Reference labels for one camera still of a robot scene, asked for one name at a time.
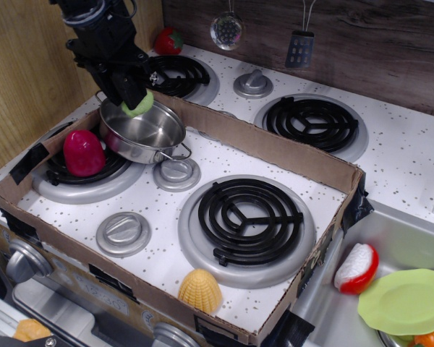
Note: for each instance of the red toy pepper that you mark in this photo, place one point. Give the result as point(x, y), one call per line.
point(83, 153)

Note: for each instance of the front left black burner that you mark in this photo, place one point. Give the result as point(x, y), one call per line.
point(57, 173)

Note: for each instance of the silver stove knob lower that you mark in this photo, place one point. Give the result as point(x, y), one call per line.
point(123, 234)

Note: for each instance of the orange toy at bottom left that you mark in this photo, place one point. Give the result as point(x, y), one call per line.
point(30, 329)

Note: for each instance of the silver oven knob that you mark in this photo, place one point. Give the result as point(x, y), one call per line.
point(26, 262)
point(165, 334)

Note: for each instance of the back right black burner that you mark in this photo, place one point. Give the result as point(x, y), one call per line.
point(319, 123)

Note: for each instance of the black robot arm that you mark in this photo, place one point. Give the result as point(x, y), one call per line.
point(96, 8)

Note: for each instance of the front right black burner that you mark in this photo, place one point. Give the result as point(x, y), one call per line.
point(249, 222)

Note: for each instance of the back left black burner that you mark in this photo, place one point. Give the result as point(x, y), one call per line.
point(176, 76)

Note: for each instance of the black burner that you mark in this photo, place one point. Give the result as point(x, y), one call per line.
point(249, 222)
point(319, 123)
point(57, 173)
point(176, 76)

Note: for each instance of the silver oven door handle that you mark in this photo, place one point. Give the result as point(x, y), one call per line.
point(78, 321)

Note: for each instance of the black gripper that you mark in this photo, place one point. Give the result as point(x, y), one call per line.
point(105, 46)

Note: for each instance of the hanging metal strainer ladle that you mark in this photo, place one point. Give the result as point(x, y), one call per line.
point(227, 29)

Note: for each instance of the hanging metal spatula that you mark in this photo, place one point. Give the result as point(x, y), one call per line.
point(299, 54)

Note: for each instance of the silver stove knob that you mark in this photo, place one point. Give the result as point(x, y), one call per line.
point(123, 234)
point(254, 85)
point(177, 175)

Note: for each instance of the green toy broccoli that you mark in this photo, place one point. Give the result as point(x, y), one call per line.
point(144, 106)

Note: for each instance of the silver oven knob left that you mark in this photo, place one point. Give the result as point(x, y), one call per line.
point(26, 262)

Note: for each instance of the yellow toy corn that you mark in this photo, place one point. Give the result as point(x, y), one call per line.
point(200, 290)

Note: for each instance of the red toy strawberry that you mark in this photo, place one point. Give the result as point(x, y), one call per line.
point(169, 42)

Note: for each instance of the cardboard fence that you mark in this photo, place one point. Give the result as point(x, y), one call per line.
point(142, 290)

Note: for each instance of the steel pot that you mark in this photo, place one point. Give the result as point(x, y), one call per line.
point(148, 138)

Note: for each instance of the silver stove knob upper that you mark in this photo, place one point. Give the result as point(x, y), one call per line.
point(177, 175)

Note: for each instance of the green plastic plate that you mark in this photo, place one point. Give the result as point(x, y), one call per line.
point(401, 303)

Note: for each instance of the silver oven knob middle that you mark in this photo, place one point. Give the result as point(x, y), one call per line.
point(165, 334)

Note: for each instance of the red white toy food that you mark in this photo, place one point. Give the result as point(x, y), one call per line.
point(358, 270)

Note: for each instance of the silver back stove knob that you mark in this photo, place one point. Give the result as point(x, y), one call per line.
point(254, 85)

